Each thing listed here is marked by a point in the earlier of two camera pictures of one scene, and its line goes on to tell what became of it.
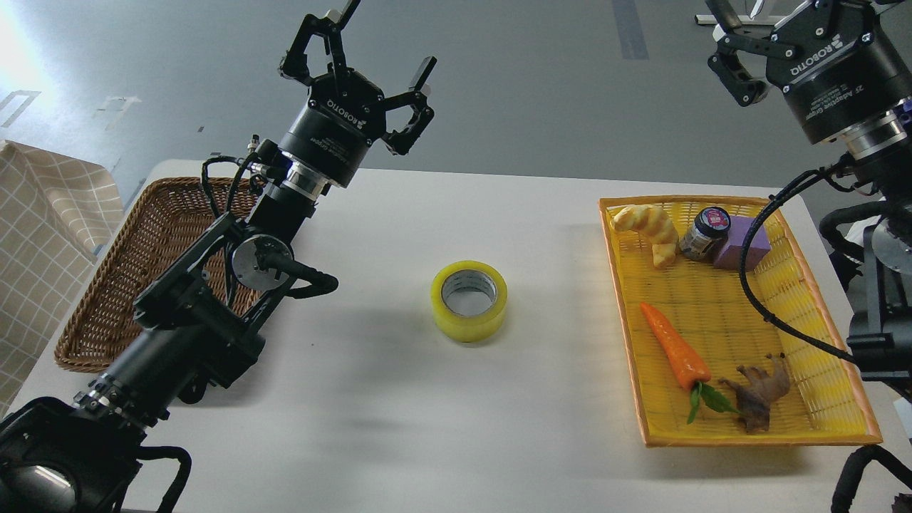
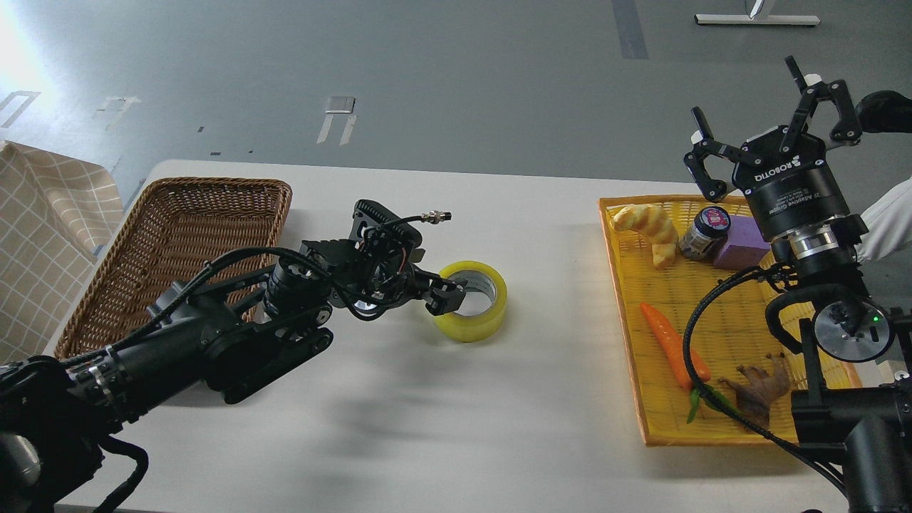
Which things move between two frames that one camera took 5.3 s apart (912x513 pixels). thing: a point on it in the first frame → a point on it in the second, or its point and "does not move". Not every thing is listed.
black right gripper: x=848 y=66 → x=795 y=188
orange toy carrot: x=687 y=368 does not move
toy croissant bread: x=656 y=226 does not move
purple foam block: x=757 y=244 does not move
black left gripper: x=346 y=114 → x=374 y=268
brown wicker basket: x=163 y=215 does not move
